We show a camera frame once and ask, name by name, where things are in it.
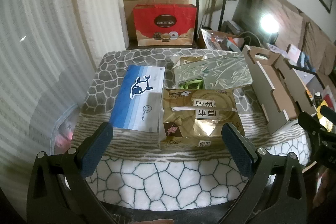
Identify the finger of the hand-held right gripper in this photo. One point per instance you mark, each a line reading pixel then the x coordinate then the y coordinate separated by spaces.
pixel 308 123

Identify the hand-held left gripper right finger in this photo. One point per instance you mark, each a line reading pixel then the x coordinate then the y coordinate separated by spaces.
pixel 236 150

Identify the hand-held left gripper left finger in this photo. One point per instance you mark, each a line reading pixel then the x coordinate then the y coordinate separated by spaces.
pixel 97 150

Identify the white cardboard box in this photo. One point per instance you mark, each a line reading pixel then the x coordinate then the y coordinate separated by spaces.
pixel 275 87

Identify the gold tissue pack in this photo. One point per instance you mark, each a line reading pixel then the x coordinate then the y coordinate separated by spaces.
pixel 199 119

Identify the blue dolphin print tissue pack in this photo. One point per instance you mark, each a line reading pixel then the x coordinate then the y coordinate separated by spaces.
pixel 136 103

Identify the person's left hand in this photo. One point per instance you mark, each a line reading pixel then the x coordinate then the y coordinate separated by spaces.
pixel 156 221

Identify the yellow checkered pack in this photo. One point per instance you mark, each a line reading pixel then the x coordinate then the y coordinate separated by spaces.
pixel 328 119

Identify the clear plastic bag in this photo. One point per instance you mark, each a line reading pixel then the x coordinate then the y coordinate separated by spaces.
pixel 63 132

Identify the pink box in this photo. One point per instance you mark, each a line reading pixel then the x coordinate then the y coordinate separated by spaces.
pixel 294 52

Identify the brown cushion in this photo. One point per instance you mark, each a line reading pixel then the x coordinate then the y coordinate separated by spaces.
pixel 286 16
pixel 319 45

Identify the bright lamp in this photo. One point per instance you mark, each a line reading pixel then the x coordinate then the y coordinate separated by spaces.
pixel 269 24

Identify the plastic bag of snacks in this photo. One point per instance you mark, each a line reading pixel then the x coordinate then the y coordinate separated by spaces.
pixel 214 39

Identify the white curtain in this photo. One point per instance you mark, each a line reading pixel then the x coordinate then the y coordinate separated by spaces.
pixel 52 43

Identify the dark sofa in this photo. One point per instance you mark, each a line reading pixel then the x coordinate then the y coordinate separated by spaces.
pixel 244 3

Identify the black speaker stand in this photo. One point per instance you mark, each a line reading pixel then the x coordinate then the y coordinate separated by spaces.
pixel 222 12
pixel 197 7

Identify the red chocolate gift bag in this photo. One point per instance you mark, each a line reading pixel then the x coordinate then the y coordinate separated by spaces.
pixel 165 27

